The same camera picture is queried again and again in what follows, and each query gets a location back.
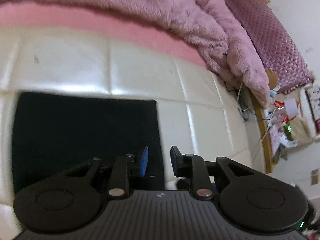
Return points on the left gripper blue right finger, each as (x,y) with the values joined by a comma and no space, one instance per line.
(181,163)

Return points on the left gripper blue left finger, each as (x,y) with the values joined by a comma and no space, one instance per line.
(141,161)

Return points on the black pants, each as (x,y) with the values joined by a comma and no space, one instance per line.
(53,133)

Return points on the brown teddy bear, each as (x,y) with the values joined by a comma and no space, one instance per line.
(273,78)

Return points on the purple quilted headboard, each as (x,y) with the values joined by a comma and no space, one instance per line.
(273,43)

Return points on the fluffy purple blanket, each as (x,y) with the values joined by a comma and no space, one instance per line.
(208,25)

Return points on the pink bed sheet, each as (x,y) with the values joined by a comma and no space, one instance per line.
(109,23)

